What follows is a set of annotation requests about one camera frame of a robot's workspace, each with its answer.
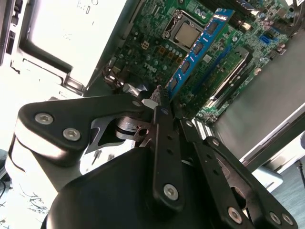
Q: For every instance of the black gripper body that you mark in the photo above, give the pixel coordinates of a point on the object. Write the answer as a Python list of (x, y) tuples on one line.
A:
[(107, 198)]

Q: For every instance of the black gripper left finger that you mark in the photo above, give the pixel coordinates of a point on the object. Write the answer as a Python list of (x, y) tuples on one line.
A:
[(62, 117)]

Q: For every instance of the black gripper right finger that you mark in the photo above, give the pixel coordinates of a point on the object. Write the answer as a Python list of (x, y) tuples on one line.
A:
[(212, 157)]

